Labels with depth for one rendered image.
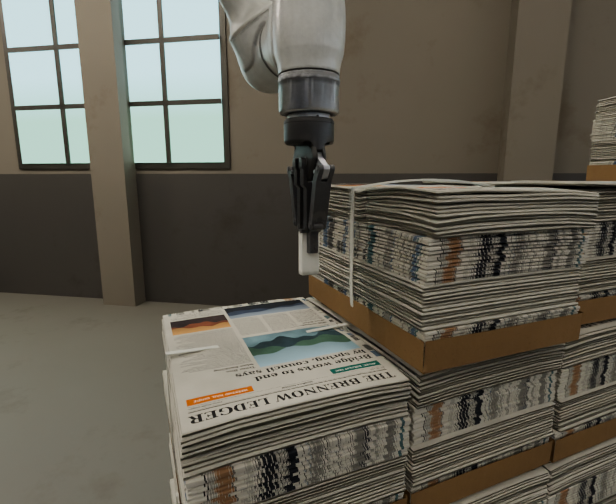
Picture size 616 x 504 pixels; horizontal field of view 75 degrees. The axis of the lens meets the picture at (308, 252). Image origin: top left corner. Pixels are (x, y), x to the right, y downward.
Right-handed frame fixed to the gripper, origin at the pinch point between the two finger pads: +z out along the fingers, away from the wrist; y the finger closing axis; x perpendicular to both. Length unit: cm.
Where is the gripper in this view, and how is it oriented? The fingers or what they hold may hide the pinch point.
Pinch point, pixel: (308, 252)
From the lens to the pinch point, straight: 63.4
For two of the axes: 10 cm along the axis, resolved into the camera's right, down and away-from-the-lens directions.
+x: -9.2, 0.7, -3.9
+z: 0.0, 9.8, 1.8
